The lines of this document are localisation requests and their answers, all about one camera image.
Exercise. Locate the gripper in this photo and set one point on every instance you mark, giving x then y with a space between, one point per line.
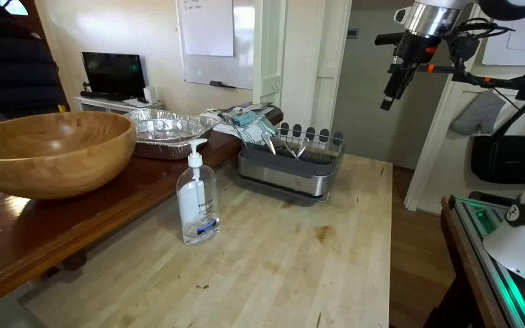
417 48

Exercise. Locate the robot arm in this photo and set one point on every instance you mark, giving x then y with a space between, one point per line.
431 18

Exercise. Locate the grey oven mitt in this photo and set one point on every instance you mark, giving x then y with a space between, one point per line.
479 114

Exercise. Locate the black tote bag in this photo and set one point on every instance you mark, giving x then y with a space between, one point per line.
508 159

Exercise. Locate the grey steel dish rack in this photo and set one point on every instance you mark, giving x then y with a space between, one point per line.
285 173

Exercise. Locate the teal cloth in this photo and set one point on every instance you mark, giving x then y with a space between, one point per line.
249 119

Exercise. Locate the whiteboard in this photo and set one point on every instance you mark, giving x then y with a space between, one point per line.
226 68

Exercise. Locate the black whiteboard eraser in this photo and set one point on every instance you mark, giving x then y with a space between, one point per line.
219 84

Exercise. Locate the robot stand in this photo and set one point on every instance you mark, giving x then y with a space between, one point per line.
467 255

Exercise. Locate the white paper sheet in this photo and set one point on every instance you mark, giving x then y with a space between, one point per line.
205 27

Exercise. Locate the clear soap pump bottle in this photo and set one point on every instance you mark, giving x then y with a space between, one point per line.
197 205

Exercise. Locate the aluminium foil pan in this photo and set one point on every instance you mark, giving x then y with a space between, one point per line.
167 130

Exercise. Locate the small white box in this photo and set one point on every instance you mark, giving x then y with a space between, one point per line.
151 94

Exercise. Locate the black monitor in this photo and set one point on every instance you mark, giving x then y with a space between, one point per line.
113 74

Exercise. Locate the white low cabinet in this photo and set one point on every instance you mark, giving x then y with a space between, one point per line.
103 105

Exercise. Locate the large wooden bowl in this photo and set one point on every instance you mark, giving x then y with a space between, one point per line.
48 155

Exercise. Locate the person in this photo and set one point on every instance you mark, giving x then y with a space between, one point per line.
12 68

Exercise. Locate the window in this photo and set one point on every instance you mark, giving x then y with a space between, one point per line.
15 6

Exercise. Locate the brown wooden table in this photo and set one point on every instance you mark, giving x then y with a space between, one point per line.
30 228

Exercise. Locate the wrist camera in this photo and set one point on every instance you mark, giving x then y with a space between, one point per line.
388 38

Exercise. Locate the wall thermostat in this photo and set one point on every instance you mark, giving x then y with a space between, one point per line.
352 33

